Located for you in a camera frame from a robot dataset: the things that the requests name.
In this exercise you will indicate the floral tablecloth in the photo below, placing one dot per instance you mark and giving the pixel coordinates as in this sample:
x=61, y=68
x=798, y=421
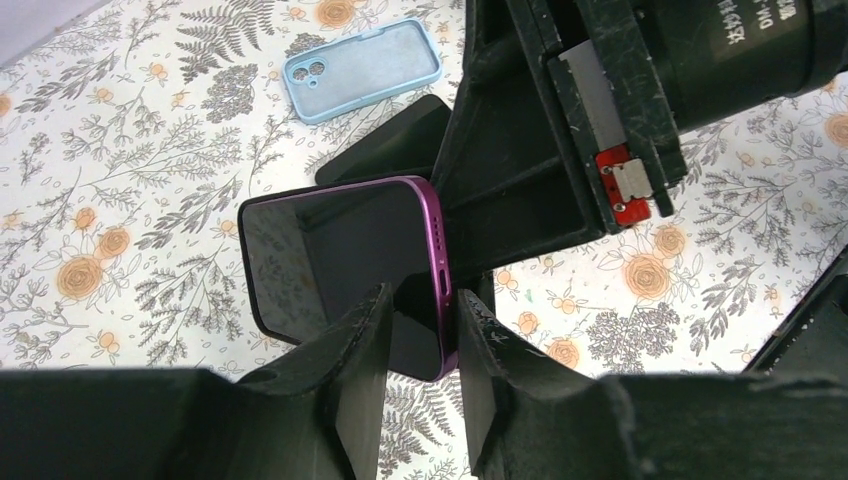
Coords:
x=133, y=241

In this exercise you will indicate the light blue phone case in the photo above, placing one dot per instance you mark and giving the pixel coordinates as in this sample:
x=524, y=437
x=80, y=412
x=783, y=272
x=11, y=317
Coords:
x=359, y=70

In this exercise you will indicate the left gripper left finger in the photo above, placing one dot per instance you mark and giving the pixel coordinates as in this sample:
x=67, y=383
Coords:
x=313, y=413

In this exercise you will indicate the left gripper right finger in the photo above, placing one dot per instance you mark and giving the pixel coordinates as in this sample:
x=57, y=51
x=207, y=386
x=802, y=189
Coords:
x=529, y=417

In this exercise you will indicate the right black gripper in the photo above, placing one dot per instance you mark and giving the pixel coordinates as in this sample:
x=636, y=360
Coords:
x=568, y=117

